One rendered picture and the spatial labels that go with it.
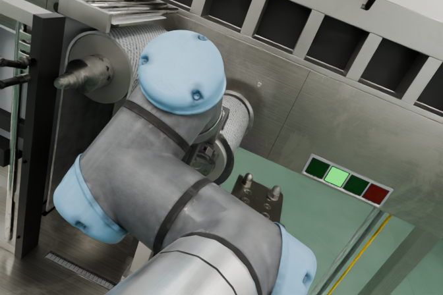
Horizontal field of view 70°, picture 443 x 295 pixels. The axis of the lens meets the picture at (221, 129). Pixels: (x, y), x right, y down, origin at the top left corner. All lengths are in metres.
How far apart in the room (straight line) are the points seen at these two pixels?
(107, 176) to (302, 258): 0.16
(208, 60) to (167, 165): 0.09
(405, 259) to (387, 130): 0.61
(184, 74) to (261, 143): 0.72
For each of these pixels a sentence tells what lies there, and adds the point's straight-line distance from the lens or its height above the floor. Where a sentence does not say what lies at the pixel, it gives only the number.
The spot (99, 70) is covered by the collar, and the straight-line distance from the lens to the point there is 0.64.
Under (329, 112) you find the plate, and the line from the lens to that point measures 0.92.
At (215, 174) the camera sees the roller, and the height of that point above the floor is 1.23.
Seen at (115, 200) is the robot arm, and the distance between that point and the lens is 0.27.
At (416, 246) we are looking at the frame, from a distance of 1.39.
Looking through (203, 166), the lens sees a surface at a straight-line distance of 0.63.
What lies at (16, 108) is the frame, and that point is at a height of 1.26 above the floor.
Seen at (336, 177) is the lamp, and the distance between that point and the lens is 1.00.
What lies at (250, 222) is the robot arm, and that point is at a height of 1.44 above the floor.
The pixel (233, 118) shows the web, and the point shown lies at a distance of 0.73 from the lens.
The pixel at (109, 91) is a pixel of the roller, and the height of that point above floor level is 1.30.
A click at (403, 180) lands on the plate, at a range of 1.04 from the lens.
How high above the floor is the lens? 1.59
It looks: 26 degrees down
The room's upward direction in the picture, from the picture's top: 22 degrees clockwise
